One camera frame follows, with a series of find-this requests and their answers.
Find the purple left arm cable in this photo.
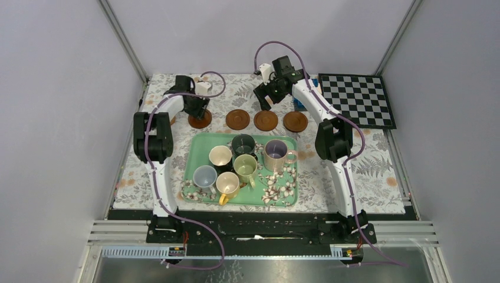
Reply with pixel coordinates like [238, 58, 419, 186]
[144, 71, 228, 271]

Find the pink iridescent mug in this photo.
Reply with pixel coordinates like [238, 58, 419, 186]
[263, 139, 298, 173]

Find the black white chessboard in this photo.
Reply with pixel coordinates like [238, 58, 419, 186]
[318, 73, 397, 130]

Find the pale green mug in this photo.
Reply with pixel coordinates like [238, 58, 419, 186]
[233, 154, 258, 189]

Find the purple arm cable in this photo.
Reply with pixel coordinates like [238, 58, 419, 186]
[144, 71, 228, 271]
[253, 41, 409, 268]

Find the yellow mug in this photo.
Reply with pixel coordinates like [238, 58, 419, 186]
[216, 172, 240, 206]

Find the light blue mug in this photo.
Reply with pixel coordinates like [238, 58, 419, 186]
[193, 165, 218, 194]

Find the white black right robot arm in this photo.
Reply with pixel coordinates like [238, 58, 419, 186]
[254, 56, 367, 243]

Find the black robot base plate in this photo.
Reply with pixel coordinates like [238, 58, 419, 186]
[146, 210, 377, 245]

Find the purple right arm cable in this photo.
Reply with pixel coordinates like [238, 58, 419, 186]
[253, 41, 409, 268]

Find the blue toy brick block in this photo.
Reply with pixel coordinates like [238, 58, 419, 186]
[292, 98, 307, 111]

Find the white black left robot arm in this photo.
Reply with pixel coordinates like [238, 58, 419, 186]
[133, 75, 213, 242]

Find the dark green mug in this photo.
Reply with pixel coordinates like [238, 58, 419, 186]
[231, 134, 257, 159]

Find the cream black mug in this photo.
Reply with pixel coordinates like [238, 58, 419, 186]
[209, 145, 233, 175]

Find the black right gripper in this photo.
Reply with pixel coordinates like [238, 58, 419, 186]
[254, 74, 288, 111]

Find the floral tablecloth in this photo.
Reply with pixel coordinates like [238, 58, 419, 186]
[113, 74, 404, 214]

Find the green floral tray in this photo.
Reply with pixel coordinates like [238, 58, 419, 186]
[181, 133, 298, 208]

